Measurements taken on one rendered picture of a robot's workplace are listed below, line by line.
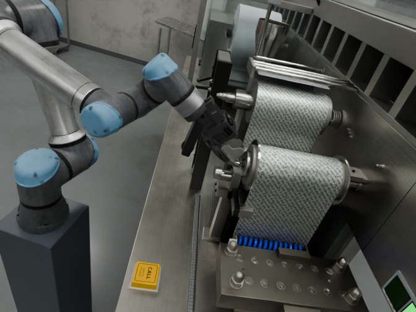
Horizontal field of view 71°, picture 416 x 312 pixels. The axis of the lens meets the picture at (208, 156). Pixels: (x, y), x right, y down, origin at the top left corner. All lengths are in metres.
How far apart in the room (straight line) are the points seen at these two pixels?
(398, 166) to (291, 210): 0.29
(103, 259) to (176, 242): 1.11
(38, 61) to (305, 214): 0.78
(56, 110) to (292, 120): 0.73
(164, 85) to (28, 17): 0.40
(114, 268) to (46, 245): 1.06
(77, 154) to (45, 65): 0.36
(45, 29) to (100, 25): 4.59
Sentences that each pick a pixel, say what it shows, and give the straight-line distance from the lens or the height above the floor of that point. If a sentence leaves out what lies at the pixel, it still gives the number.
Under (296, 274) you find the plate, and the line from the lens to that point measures 0.92.
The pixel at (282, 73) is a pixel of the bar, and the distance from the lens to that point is 0.98.
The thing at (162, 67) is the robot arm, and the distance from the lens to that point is 0.69.
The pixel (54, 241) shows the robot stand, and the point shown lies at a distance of 1.05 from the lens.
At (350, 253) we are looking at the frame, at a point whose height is 0.88.
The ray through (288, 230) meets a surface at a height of 1.08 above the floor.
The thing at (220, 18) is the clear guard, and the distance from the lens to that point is 1.66.
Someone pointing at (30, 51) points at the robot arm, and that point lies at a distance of 0.78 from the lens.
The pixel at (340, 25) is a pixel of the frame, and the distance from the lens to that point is 1.37.
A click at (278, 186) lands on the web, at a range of 0.81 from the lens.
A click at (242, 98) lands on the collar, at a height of 1.35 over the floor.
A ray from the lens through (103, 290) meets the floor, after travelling 1.98.
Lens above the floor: 1.70
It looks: 33 degrees down
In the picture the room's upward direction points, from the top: 14 degrees clockwise
